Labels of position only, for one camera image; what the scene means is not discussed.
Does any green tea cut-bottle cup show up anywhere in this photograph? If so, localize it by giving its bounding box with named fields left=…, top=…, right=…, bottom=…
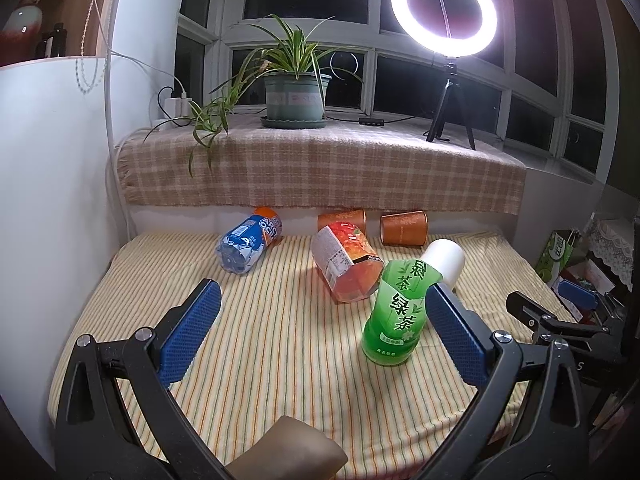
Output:
left=361, top=259, right=442, bottom=366

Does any white plastic cup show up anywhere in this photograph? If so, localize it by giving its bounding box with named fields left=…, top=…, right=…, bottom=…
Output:
left=421, top=240, right=465, bottom=289

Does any orange paper cup right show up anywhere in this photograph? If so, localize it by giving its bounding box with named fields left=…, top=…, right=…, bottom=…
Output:
left=380, top=210, right=428, bottom=247

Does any orange paper cup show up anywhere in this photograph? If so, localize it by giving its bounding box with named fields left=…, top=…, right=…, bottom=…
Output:
left=380, top=210, right=428, bottom=247
left=317, top=209, right=367, bottom=234

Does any blue cut-bottle cup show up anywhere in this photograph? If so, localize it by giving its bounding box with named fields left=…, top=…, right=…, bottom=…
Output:
left=216, top=207, right=282, bottom=274

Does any orange paper cup left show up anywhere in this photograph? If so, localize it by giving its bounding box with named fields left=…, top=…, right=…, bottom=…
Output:
left=317, top=209, right=367, bottom=234

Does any green carton box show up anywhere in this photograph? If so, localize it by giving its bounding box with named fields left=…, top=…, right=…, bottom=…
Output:
left=534, top=230, right=580, bottom=285

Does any lace-covered side table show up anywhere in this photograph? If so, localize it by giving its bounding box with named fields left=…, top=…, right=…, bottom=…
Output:
left=587, top=218, right=634, bottom=292

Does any plaid beige cloth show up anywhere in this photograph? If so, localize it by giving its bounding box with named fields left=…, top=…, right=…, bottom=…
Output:
left=117, top=117, right=526, bottom=216

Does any potted spider plant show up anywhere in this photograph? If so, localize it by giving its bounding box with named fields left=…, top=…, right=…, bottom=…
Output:
left=143, top=13, right=364, bottom=179

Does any beige handle knob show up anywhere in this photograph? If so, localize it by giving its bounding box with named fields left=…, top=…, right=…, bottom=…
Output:
left=226, top=416, right=348, bottom=480

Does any ring light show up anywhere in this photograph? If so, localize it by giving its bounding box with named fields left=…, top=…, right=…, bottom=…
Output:
left=390, top=0, right=498, bottom=58

